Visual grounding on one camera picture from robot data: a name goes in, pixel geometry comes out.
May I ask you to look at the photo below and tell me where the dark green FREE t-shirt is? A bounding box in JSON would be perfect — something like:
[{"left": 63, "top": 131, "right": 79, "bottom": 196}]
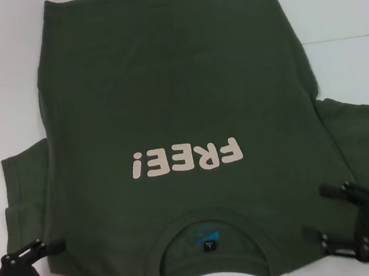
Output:
[{"left": 0, "top": 0, "right": 369, "bottom": 276}]

